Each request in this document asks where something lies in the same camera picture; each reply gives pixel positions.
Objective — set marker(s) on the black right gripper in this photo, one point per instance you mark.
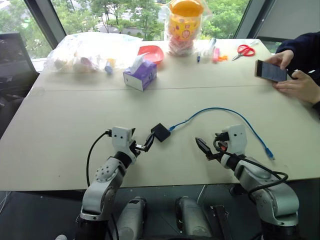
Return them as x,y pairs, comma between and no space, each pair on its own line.
218,151

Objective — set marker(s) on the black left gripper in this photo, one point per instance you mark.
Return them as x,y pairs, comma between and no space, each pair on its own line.
136,147

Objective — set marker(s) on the black adapter box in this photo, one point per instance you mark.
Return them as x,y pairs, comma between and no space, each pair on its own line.
161,132

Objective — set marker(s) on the gold-edged smartphone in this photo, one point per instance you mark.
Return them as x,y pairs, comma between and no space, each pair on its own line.
271,71

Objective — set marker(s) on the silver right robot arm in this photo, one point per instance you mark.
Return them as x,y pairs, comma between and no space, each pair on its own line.
270,190

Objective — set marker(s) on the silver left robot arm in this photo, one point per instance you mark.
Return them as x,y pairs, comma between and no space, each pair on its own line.
105,190

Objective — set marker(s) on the person's left hand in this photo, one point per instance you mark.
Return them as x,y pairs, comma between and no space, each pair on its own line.
305,87

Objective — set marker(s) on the person's right hand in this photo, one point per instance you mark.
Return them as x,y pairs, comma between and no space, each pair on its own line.
285,57

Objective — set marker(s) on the purple tissue box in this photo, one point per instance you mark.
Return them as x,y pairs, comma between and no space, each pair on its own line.
143,76

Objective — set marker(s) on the rounded silver robot leg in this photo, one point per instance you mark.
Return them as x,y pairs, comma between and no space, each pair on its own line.
132,217
191,220

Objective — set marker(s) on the red plastic bowl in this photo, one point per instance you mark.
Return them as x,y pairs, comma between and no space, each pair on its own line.
155,53

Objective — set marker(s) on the blue pen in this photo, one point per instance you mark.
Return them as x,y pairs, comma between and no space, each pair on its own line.
198,58

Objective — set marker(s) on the small orange clip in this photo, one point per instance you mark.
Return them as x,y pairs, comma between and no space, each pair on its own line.
222,58

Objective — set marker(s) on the pink eraser stick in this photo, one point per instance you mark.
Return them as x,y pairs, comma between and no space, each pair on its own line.
216,55

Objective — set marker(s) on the clear bag of small items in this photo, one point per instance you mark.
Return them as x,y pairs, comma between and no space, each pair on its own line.
75,55

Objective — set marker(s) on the orange-lidded candy jar in bag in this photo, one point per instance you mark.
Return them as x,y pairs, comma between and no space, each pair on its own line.
183,27

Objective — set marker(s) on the person's navy left sleeve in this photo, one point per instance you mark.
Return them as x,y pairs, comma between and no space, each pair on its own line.
317,106

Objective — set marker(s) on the person's navy sleeve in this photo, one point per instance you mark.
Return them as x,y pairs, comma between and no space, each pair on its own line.
305,50
317,106

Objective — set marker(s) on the person's navy right sleeve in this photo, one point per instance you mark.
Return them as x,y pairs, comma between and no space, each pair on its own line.
305,50

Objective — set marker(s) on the black monitor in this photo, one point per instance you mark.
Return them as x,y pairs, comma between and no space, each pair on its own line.
12,55

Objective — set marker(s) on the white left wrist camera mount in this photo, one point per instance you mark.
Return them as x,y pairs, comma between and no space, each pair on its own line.
120,138

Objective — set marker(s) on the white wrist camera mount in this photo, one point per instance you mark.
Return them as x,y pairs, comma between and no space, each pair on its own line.
236,140
120,138

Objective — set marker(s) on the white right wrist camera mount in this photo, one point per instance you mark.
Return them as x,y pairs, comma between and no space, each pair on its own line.
236,140

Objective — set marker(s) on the black flat bracket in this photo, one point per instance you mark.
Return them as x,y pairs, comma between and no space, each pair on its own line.
221,220

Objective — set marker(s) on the dark window frame post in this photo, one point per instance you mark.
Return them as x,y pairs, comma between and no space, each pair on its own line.
46,20
252,17

